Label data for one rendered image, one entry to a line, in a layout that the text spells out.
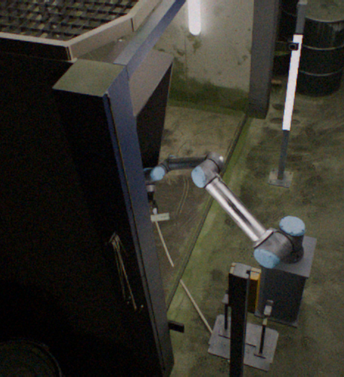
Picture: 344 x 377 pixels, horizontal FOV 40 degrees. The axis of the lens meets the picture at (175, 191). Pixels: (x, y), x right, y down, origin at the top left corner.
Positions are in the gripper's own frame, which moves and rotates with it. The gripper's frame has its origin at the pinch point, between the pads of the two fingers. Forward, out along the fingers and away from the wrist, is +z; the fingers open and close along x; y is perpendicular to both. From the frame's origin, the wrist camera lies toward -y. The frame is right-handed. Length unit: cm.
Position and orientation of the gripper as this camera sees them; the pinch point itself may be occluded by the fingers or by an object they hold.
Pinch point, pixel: (152, 219)
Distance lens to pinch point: 341.8
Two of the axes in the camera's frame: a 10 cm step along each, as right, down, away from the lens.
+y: 0.0, 0.5, 10.0
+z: 1.1, 9.9, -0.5
